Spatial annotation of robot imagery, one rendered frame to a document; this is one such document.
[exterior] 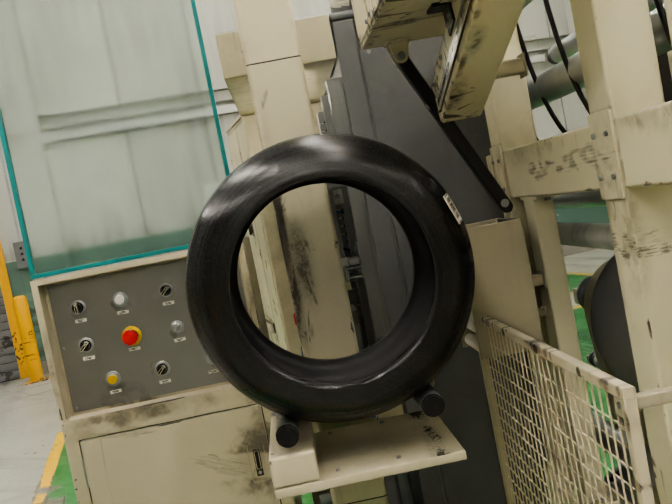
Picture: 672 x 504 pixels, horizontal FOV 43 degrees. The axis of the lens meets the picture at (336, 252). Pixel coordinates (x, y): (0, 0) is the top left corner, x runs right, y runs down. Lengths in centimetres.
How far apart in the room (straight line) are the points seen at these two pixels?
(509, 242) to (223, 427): 88
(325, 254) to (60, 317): 76
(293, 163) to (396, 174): 19
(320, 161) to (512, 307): 62
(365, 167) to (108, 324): 98
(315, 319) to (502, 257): 45
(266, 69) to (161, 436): 97
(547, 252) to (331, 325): 52
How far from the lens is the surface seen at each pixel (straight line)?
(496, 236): 193
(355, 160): 158
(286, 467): 164
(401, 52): 192
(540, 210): 198
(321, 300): 196
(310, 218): 195
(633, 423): 120
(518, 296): 196
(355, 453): 177
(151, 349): 229
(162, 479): 231
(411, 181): 159
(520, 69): 185
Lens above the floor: 130
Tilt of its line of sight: 3 degrees down
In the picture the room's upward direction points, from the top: 11 degrees counter-clockwise
